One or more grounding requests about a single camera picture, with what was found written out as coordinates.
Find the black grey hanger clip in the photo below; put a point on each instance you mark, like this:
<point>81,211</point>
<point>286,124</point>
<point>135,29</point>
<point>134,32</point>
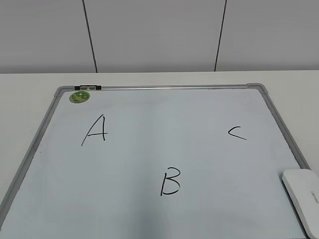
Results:
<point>87,87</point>

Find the white board eraser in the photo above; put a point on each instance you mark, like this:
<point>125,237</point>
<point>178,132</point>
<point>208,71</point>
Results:
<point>302,186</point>

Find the grey framed whiteboard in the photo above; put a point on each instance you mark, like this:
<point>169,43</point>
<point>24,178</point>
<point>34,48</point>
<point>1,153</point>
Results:
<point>158,162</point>

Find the green round magnet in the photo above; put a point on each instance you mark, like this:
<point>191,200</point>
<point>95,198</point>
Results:
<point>79,97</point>

